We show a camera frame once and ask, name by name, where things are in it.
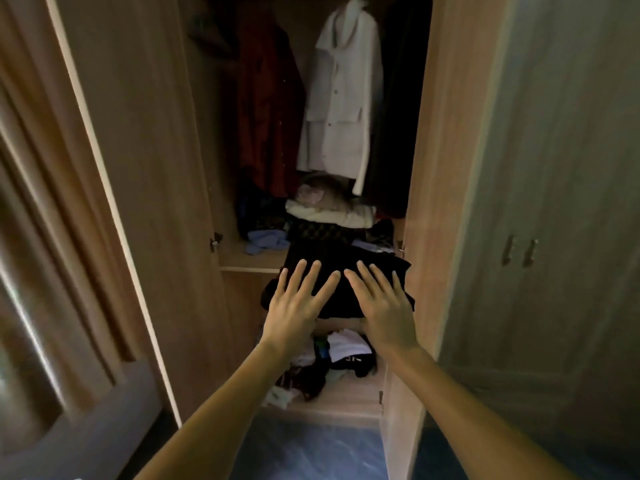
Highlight black garment with white print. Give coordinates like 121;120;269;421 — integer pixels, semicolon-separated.
329;352;377;379

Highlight red fuzzy cardigan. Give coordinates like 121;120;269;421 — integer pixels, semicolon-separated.
235;9;306;198

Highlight white crumpled cloth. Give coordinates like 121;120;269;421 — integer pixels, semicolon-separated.
262;386;302;411

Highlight light wooden wardrobe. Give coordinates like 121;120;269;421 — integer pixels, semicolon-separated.
42;0;640;480

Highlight lilac blue crumpled garment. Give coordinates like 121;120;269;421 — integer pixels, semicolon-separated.
243;229;291;257

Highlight white folded shirt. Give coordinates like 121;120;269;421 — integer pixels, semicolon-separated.
327;328;374;364

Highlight beige curtain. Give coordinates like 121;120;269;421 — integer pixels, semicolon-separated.
0;0;151;455

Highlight beige folded garment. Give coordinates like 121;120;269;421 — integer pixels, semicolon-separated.
297;173;353;213

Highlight white fuzzy coat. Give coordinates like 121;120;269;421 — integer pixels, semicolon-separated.
297;0;385;197

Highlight person's left forearm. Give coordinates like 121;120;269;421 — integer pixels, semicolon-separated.
135;339;301;480

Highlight black patterned folded garment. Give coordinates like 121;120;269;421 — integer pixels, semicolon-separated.
287;218;373;245

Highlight pink folded garment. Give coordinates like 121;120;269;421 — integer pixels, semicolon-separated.
295;184;325;207

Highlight dark striped crumpled garment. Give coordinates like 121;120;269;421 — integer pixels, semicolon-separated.
277;344;332;401

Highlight black trousers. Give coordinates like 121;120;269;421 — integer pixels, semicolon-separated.
259;242;416;319

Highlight person's left hand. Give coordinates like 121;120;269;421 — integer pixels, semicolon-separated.
261;259;342;358

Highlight dark blue crumpled garment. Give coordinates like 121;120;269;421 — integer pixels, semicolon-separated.
235;177;290;241

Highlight white folded garment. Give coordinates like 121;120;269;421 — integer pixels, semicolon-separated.
285;199;377;229

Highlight person's right forearm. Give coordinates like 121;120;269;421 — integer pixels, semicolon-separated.
379;344;581;480

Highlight dark hanging coat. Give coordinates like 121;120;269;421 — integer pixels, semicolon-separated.
359;0;433;219

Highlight person's right hand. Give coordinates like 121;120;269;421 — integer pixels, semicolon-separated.
343;261;421;363

